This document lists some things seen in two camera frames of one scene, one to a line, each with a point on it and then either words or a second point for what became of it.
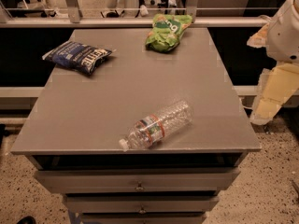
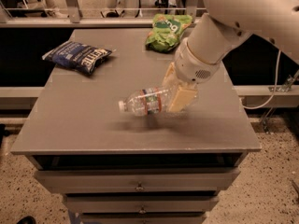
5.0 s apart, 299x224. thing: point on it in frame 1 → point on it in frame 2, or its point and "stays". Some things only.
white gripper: (284, 37) → (192, 66)
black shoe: (27, 219) stays
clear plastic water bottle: (150, 131) → (149, 101)
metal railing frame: (76, 21) stays
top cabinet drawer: (137, 181) stays
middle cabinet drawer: (140, 203) stays
